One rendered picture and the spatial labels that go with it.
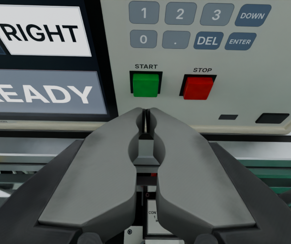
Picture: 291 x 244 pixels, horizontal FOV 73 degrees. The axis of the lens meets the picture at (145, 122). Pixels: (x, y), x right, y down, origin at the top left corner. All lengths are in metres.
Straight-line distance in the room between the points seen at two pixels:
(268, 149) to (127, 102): 0.14
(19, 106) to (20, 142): 0.04
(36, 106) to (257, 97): 0.18
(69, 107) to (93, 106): 0.02
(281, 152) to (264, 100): 0.07
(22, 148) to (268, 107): 0.23
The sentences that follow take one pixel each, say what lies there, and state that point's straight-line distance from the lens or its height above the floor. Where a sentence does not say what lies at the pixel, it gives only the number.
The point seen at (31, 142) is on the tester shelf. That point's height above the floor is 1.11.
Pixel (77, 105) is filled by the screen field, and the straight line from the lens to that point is 0.17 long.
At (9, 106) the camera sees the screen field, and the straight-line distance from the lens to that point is 0.20.
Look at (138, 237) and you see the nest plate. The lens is 0.50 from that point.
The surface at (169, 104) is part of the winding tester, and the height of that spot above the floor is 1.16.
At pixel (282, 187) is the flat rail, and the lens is 0.31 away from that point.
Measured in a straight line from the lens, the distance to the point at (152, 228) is 0.37.
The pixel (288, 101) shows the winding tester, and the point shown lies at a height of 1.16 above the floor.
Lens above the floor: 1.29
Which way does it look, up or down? 57 degrees down
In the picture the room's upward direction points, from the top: 2 degrees clockwise
